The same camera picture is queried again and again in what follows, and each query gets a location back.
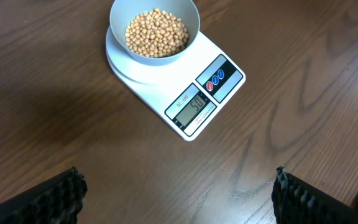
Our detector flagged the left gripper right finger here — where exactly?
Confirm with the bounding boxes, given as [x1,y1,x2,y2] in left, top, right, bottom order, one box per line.
[272,166,358,224]

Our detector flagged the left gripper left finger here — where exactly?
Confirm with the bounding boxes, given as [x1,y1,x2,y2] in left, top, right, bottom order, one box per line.
[0,167,88,224]

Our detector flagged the white digital kitchen scale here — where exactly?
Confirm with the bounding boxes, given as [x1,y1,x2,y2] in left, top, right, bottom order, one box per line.
[106,30,246,141]

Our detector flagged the grey round bowl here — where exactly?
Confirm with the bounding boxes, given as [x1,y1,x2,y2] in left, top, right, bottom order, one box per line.
[109,0,201,66]

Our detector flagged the soybeans in bowl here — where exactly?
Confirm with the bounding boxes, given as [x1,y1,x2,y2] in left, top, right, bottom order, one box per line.
[124,8,190,58]

